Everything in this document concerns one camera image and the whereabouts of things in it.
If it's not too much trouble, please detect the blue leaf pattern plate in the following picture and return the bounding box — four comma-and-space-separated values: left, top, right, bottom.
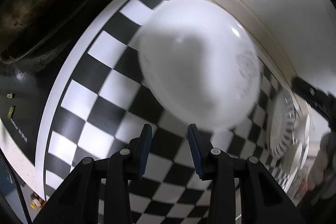
266, 90, 295, 160

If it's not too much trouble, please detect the white bowl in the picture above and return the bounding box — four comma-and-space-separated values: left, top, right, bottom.
294, 106, 311, 145
281, 141, 309, 189

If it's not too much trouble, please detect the white bowl back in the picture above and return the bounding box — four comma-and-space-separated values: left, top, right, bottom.
294, 106, 311, 145

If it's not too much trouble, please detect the black induction cooktop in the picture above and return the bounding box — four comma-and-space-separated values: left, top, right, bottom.
1, 29, 82, 164

